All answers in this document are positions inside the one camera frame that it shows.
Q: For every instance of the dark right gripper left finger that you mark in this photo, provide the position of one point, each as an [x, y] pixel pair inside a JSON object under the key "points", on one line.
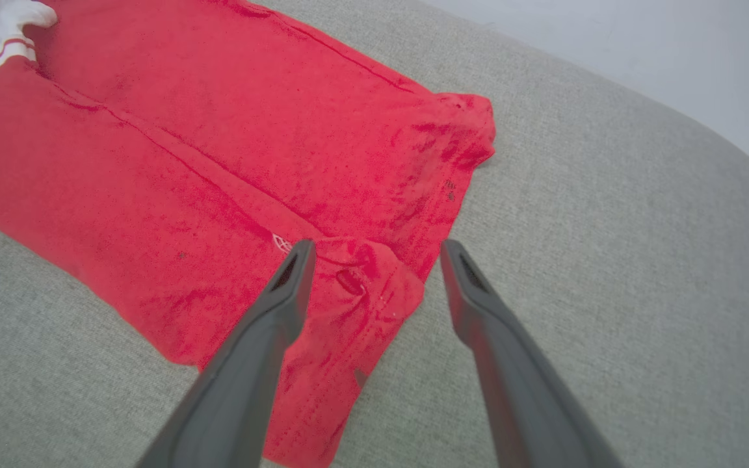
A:
{"points": [[238, 390]]}

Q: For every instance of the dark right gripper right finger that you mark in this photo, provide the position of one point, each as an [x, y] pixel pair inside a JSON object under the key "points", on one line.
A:
{"points": [[524, 403]]}

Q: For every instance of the red and white shirt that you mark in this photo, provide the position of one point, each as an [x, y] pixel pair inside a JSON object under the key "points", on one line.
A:
{"points": [[218, 130]]}

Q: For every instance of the grey fabric sofa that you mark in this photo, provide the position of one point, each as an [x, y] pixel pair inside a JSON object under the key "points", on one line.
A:
{"points": [[608, 227]]}

